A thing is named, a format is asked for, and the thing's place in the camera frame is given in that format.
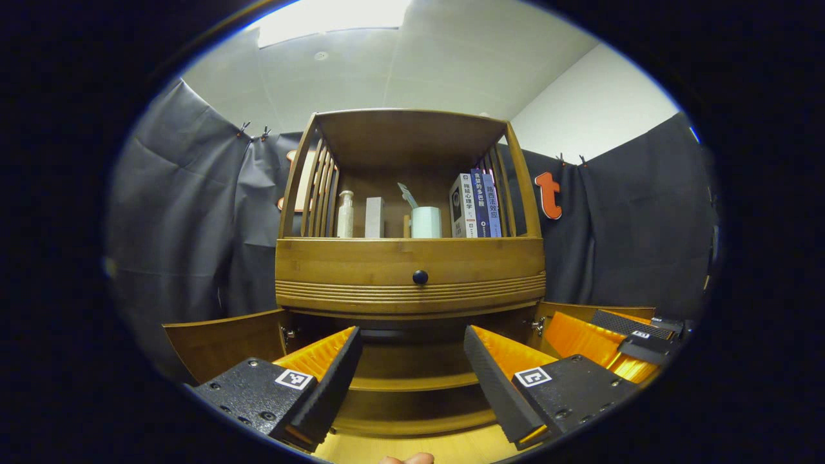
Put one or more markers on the metal door hinge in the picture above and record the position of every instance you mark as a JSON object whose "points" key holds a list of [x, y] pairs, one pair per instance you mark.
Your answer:
{"points": [[539, 326], [288, 332]]}

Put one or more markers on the white pump bottle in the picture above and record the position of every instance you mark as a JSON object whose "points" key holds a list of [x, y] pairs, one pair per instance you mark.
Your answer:
{"points": [[345, 219]]}

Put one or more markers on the black backdrop cloth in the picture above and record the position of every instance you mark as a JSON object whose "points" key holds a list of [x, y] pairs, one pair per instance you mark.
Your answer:
{"points": [[180, 225]]}

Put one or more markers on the wooden double-door shoe cabinet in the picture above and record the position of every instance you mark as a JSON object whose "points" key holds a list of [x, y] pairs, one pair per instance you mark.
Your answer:
{"points": [[406, 138]]}

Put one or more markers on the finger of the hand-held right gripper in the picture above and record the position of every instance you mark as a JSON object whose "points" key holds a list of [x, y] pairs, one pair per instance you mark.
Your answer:
{"points": [[628, 323], [648, 351]]}

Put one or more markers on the ceiling light panel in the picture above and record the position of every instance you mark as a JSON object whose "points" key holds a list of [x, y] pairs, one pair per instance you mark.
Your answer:
{"points": [[329, 19]]}

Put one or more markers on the blue-grey book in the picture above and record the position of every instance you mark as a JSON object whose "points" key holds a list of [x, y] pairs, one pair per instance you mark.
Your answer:
{"points": [[493, 209]]}

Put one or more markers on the black round drawer knob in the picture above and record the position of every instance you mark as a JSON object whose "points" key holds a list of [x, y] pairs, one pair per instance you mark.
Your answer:
{"points": [[420, 277]]}

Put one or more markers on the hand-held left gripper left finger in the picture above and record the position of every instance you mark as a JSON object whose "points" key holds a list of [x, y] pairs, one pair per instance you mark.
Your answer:
{"points": [[332, 380]]}

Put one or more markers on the wooden cabinet drawer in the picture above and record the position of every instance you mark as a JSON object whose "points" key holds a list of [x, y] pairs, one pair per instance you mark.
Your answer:
{"points": [[348, 264]]}

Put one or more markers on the pale green cup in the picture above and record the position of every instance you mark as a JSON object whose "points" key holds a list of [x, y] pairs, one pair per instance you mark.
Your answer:
{"points": [[426, 223]]}

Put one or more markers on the paper tag in cup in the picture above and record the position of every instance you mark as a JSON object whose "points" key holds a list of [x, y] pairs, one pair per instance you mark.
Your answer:
{"points": [[407, 195]]}

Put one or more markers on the small white box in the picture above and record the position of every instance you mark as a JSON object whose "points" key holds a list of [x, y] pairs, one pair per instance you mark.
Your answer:
{"points": [[374, 218]]}

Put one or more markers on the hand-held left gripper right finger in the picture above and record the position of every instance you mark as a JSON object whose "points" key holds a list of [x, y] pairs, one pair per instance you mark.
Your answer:
{"points": [[493, 386]]}

